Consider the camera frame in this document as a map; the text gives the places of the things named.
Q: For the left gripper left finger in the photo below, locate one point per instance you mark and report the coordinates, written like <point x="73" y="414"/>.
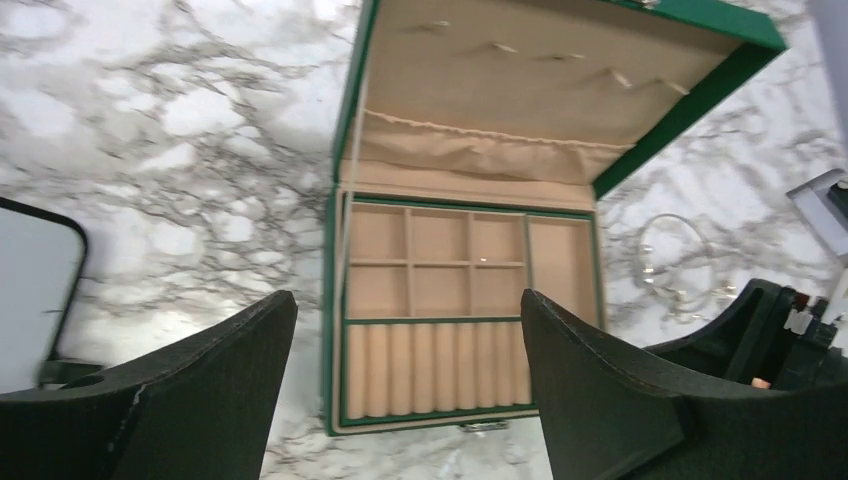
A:
<point x="200" y="408"/>

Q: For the green jewelry box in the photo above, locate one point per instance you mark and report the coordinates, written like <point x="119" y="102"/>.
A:
<point x="473" y="142"/>

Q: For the white dry-erase board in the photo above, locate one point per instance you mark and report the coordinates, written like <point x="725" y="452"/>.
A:
<point x="43" y="255"/>

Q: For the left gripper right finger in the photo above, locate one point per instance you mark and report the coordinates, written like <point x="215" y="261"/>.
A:
<point x="612" y="410"/>

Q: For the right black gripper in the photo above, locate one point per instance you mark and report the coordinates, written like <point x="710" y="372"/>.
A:
<point x="769" y="332"/>

